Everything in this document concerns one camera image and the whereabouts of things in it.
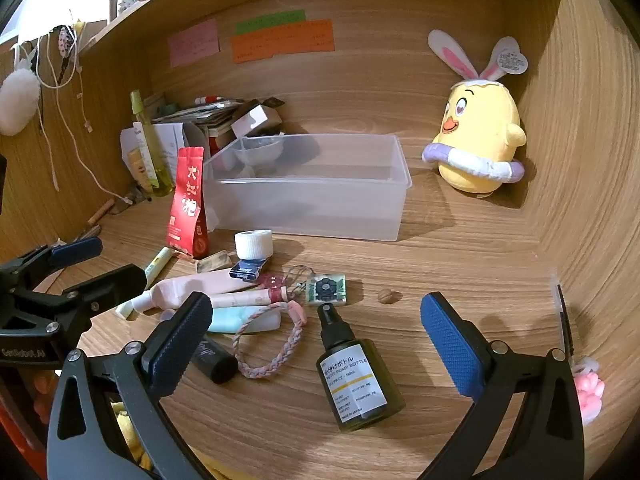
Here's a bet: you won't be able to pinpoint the small black cylinder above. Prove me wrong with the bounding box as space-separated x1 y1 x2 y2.
191 338 239 385

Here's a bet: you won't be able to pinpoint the red tea packet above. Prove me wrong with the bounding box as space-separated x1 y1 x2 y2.
166 146 209 259

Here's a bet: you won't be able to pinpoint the teal cream tube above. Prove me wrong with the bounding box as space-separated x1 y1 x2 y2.
198 306 282 336

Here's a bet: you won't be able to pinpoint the gold foil sachet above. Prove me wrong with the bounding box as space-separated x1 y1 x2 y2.
195 250 233 273

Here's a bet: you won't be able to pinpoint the blue white small box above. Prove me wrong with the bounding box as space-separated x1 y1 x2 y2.
229 258 268 283

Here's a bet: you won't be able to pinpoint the pink character charm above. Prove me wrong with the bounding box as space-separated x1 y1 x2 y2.
258 272 286 288

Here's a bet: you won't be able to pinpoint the white tape roll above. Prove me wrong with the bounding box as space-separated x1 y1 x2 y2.
234 230 273 260

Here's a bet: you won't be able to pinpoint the braided pink rope bracelet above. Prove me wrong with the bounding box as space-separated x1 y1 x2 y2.
232 299 309 380

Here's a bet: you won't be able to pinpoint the dark green spray bottle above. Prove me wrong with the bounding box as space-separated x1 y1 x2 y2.
316 304 405 432

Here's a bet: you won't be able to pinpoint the floral square keychain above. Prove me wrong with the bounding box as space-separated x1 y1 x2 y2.
305 273 347 306

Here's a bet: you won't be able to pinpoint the small brown nut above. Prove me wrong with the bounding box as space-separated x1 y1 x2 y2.
378 288 396 304

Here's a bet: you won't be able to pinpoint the pale green tube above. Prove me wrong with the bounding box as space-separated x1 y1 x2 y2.
114 247 175 320

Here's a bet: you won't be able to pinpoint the pink lip gloss tube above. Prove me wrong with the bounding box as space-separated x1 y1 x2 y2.
209 286 288 309

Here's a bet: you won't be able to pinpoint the pink paw toy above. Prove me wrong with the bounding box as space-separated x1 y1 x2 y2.
572 356 605 426

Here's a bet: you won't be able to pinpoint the yellow green spray bottle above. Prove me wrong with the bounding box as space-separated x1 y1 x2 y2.
130 90 174 197

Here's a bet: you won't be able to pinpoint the folded white papers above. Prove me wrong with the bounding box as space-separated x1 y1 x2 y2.
119 120 212 191

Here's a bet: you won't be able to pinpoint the white fluffy pompom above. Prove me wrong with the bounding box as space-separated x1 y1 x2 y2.
0 68 40 136

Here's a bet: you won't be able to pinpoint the stack of books and papers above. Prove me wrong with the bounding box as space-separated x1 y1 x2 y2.
152 98 245 155

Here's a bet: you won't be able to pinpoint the red white marker pen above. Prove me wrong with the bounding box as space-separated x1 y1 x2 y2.
194 96 224 106

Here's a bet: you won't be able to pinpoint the clear bowl of trinkets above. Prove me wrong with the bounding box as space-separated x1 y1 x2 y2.
233 136 284 166

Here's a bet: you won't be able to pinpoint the small white cardboard box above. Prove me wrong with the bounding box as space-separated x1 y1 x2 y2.
231 102 282 139

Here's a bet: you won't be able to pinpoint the pink sticky note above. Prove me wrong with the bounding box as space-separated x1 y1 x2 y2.
167 18 220 68

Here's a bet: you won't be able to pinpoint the clear plastic storage bin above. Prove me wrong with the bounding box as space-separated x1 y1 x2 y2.
203 133 412 242

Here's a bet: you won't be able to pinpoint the yellow chick plush toy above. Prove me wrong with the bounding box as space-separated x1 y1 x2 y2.
422 29 528 197

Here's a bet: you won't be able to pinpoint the green sticky note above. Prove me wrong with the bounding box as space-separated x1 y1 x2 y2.
235 9 306 35

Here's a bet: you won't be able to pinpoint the orange sticky note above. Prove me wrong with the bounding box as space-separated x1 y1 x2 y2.
231 20 335 64

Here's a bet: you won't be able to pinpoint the white charging cable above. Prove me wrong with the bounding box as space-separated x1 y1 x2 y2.
14 24 136 206

